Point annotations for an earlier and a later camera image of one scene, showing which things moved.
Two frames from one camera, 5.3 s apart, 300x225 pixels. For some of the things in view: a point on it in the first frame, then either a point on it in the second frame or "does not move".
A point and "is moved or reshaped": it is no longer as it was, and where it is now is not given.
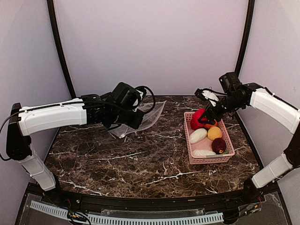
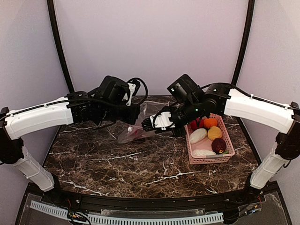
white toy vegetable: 198,135 does not move
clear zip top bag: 151,110 is moved or reshaped
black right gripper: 210,110 -> 180,132
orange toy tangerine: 207,126 does not move
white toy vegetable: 203,152 does not move
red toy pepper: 195,125 does not move
